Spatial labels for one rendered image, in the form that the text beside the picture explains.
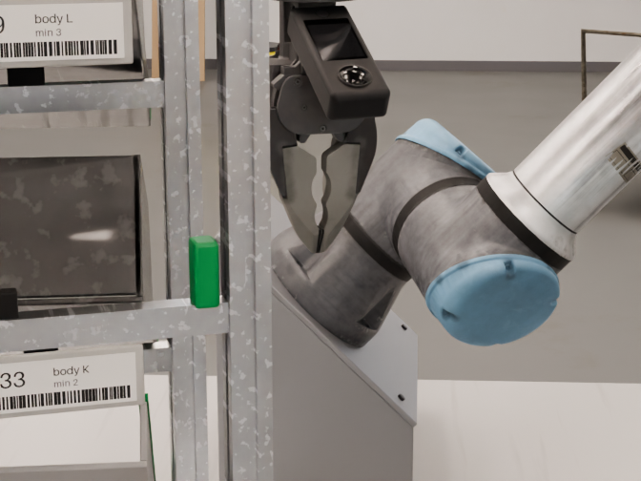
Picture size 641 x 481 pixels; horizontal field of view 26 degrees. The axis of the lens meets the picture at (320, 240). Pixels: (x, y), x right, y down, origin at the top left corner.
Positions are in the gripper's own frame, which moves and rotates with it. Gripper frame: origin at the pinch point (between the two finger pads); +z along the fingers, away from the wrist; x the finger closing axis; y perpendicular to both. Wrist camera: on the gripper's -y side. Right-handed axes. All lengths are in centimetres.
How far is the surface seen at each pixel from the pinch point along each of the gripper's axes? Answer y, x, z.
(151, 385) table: 68, 4, 37
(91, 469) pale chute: -30.2, 21.7, 4.2
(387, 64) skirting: 936, -317, 116
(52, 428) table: 57, 18, 37
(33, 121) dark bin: -13.4, 22.7, -12.7
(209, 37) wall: 983, -184, 97
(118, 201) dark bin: -35.9, 20.3, -12.4
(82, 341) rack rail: -41.5, 22.9, -7.2
